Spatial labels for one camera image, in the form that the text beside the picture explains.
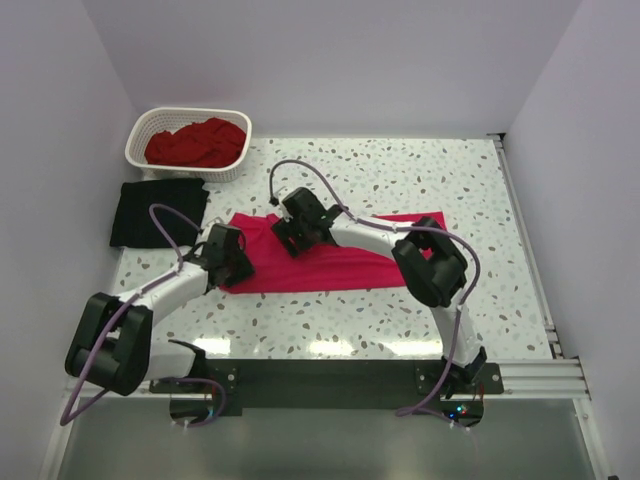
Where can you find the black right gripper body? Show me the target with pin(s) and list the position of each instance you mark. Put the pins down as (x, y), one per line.
(289, 227)

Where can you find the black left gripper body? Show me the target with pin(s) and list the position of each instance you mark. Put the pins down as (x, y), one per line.
(239, 267)

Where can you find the pink t shirt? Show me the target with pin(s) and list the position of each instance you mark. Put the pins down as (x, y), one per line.
(323, 268)

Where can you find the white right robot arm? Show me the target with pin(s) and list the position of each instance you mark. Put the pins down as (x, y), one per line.
(431, 266)

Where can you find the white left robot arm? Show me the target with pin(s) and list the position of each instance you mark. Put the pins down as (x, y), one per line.
(113, 346)

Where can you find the white plastic laundry basket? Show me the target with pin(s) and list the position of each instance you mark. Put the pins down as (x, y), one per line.
(172, 119)

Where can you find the dark red t shirt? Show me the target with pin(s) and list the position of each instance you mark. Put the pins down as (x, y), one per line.
(215, 143)

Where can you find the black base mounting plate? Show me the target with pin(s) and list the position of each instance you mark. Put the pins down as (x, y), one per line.
(351, 384)

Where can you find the aluminium table edge rail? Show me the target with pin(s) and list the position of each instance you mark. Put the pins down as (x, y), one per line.
(576, 386)

